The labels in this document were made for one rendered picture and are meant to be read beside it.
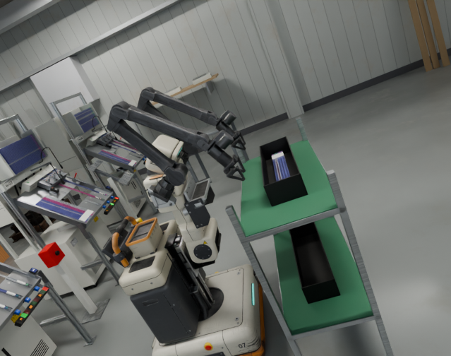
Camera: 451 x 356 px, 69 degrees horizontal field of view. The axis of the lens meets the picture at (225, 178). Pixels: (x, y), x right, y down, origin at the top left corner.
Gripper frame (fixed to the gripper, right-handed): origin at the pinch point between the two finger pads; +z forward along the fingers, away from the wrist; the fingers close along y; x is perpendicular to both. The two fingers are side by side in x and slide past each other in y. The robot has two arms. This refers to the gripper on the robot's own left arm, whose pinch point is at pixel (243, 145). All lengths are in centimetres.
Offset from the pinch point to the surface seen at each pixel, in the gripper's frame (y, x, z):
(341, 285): -44, 12, 80
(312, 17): 438, -138, 24
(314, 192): -50, -17, 28
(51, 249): 40, 188, -53
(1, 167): 89, 188, -137
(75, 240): 93, 214, -43
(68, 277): 40, 204, -26
